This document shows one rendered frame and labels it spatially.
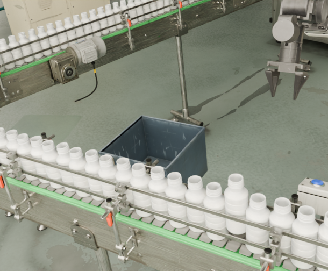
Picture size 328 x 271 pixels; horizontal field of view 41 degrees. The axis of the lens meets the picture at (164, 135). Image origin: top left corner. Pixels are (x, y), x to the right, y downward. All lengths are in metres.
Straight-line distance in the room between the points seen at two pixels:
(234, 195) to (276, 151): 2.26
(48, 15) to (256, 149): 2.94
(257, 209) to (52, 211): 0.75
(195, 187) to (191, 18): 2.33
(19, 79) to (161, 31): 1.08
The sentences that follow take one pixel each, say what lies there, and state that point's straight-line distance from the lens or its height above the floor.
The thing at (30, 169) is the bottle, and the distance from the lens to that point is 1.56.
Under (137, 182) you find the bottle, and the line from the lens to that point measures 1.24.
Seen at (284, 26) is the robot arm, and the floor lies 1.48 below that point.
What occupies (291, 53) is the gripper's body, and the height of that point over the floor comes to 1.40.
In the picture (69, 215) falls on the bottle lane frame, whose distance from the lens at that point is 1.51.
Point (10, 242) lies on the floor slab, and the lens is 2.96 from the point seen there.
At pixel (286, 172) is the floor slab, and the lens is 3.13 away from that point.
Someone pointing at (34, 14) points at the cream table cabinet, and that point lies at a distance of 5.17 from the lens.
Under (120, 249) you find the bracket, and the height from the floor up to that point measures 0.94.
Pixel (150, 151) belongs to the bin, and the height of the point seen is 0.76.
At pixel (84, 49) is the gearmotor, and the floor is 1.02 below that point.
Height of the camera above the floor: 1.87
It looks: 31 degrees down
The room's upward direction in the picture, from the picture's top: 8 degrees counter-clockwise
